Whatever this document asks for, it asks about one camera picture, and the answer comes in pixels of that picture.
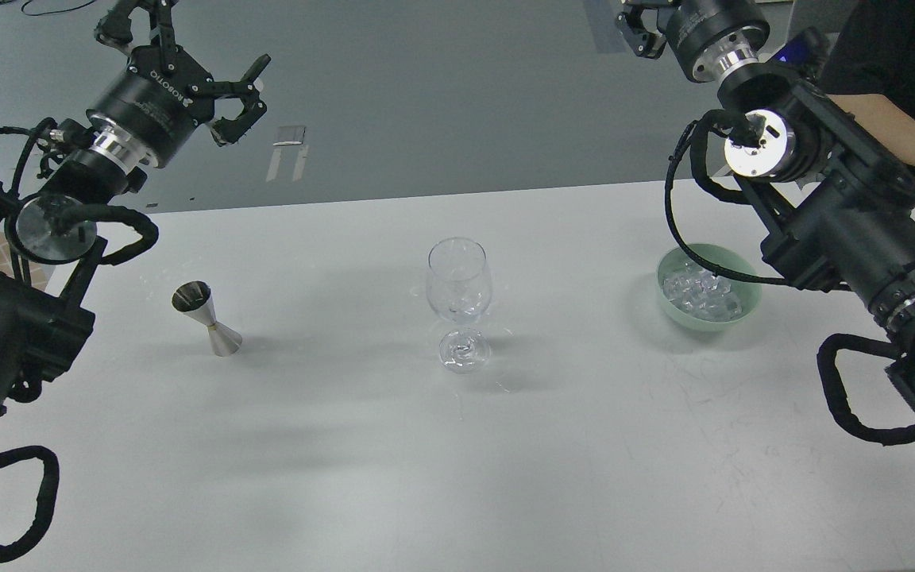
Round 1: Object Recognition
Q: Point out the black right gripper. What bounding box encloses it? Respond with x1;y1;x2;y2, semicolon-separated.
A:
615;1;770;83

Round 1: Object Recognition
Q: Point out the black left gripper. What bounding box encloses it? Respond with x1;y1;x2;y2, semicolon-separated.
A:
87;0;272;168

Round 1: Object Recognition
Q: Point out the steel double jigger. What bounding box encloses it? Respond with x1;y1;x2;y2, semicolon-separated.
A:
171;281;243;356

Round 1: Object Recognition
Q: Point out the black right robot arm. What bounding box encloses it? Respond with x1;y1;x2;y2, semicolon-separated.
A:
615;1;915;446

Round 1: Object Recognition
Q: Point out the person forearm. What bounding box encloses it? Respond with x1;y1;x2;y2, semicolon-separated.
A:
829;94;915;167

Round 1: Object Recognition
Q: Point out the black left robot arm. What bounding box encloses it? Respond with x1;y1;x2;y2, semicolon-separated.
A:
0;1;272;564

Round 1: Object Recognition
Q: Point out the clear ice cubes pile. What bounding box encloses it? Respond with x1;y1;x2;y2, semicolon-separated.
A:
661;261;748;323

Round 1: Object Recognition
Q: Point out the clear wine glass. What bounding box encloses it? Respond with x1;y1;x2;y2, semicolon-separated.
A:
426;238;493;373

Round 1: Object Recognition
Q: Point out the green bowl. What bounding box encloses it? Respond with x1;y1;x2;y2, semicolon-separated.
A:
654;247;762;333

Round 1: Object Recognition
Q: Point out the person black shirt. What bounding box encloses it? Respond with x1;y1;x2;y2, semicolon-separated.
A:
818;1;915;120

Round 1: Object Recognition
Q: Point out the black floor cable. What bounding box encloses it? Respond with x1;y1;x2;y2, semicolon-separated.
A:
0;0;101;31

